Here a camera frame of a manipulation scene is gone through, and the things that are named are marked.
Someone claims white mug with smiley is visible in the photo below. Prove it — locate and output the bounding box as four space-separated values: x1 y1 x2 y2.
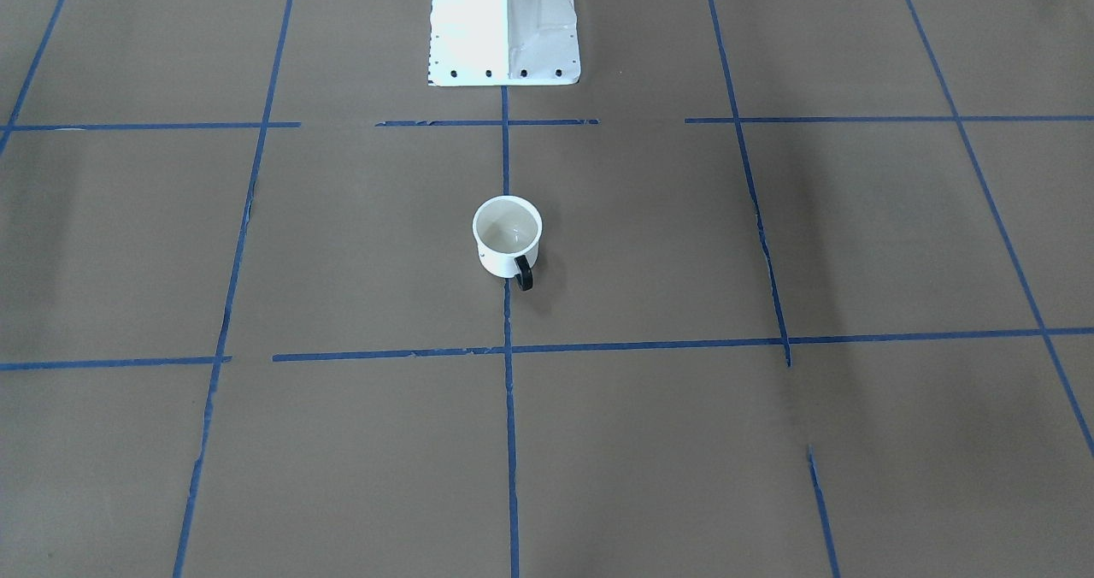
470 195 544 291

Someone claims brown paper table cover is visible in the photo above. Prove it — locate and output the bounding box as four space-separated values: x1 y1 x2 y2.
3 0 1091 577

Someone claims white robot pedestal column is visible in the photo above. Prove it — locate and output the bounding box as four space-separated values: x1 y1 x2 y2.
426 0 582 86

